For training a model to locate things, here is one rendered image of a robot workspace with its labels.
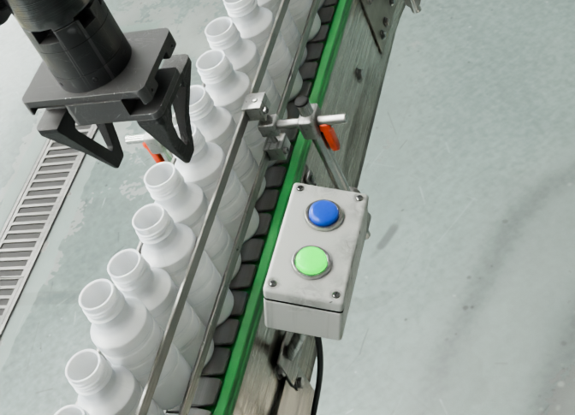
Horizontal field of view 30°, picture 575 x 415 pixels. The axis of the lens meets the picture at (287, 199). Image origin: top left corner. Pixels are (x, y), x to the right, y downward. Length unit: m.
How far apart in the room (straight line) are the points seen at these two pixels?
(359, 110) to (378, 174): 1.18
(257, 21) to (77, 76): 0.61
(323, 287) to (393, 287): 1.44
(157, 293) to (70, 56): 0.40
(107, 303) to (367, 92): 0.70
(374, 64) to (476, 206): 0.99
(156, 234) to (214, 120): 0.19
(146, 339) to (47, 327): 1.81
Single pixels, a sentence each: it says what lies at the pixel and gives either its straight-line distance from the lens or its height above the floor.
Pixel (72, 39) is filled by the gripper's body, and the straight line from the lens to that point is 0.73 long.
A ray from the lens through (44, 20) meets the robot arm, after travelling 0.72.
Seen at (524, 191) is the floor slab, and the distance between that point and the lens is 2.56.
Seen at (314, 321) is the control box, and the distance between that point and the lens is 1.06.
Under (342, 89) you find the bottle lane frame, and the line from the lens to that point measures 1.49.
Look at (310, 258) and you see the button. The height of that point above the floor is 1.12.
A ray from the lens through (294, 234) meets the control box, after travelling 1.07.
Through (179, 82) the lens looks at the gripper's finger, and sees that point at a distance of 0.77.
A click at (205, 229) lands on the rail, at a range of 1.13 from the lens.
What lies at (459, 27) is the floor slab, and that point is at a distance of 3.05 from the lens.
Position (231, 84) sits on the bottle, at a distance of 1.26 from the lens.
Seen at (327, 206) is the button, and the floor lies 1.12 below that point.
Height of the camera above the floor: 1.86
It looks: 42 degrees down
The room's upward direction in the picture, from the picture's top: 28 degrees counter-clockwise
